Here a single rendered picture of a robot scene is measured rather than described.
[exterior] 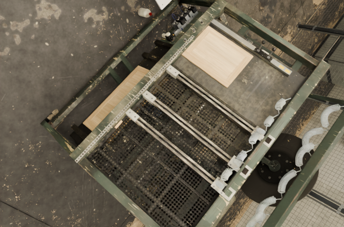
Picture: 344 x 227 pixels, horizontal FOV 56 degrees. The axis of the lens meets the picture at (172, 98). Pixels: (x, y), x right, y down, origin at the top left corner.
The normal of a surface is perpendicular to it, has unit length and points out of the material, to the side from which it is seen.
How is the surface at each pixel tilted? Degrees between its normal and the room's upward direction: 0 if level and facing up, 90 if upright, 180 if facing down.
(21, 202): 0
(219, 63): 57
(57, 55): 0
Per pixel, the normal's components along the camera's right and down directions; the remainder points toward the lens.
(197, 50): -0.02, -0.36
